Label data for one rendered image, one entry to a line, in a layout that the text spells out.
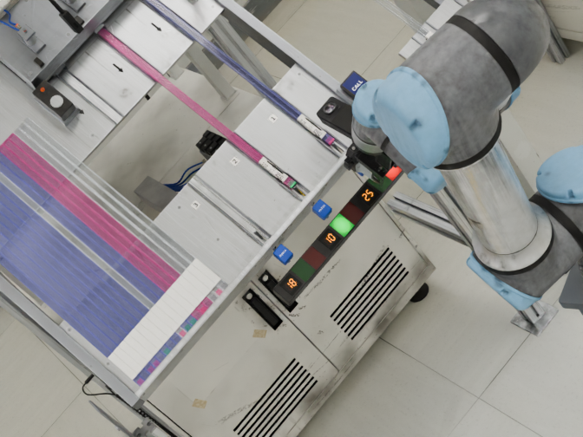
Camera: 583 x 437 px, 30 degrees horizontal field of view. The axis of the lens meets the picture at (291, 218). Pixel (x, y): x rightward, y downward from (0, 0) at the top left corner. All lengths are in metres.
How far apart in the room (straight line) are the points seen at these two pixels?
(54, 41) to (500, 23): 1.05
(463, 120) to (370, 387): 1.47
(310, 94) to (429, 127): 0.84
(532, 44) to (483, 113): 0.10
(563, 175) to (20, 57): 1.03
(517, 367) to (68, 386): 1.50
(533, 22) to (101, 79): 1.04
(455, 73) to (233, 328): 1.25
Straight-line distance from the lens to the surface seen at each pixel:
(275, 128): 2.05
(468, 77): 1.27
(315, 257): 1.99
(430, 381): 2.58
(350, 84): 2.03
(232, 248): 1.99
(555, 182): 1.63
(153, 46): 2.13
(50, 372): 3.54
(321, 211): 1.99
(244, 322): 2.40
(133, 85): 2.11
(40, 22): 2.13
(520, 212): 1.50
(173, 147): 2.62
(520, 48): 1.29
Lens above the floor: 1.88
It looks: 36 degrees down
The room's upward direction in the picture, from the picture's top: 42 degrees counter-clockwise
